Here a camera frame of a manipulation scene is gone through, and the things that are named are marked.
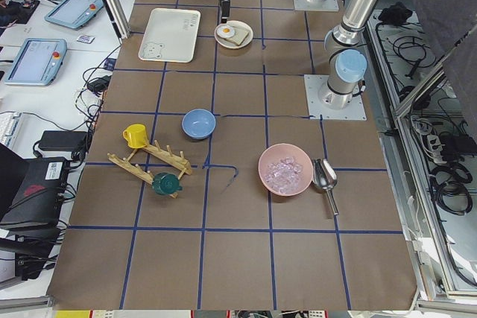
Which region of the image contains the cream round plate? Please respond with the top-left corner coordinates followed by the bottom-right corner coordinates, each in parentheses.
top-left (214, 20), bottom-right (253, 49)

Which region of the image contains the bread slice on plate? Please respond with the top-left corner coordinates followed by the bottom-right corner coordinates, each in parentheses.
top-left (224, 28), bottom-right (248, 45)

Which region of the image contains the fried egg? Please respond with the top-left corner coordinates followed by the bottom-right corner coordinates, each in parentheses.
top-left (216, 25), bottom-right (236, 39)

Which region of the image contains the cream bear serving tray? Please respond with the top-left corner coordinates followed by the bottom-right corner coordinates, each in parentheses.
top-left (138, 8), bottom-right (200, 63)

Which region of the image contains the blue bowl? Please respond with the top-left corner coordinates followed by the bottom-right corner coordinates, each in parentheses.
top-left (182, 109), bottom-right (216, 140)

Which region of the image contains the upper teach pendant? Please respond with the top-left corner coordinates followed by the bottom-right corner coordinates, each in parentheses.
top-left (44, 0), bottom-right (104, 29)

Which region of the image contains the teach pendant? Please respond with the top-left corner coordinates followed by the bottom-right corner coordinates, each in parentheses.
top-left (44, 0), bottom-right (104, 29)
top-left (4, 38), bottom-right (67, 86)

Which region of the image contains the yellow cup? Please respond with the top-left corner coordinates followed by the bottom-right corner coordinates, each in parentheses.
top-left (122, 124), bottom-right (149, 149)

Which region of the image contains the wooden cup rack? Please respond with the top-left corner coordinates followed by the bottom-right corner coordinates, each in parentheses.
top-left (107, 139), bottom-right (194, 200)

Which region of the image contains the pink bowl with ice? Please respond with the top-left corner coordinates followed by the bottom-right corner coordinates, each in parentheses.
top-left (258, 143), bottom-right (313, 197)

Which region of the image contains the lower teach pendant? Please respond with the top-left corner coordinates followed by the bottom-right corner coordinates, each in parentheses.
top-left (4, 38), bottom-right (67, 86)

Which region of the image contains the dark green cup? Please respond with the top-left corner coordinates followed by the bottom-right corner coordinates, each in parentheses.
top-left (152, 172), bottom-right (183, 195)

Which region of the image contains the metal scoop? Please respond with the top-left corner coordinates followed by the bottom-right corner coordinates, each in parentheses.
top-left (312, 159), bottom-right (339, 216)

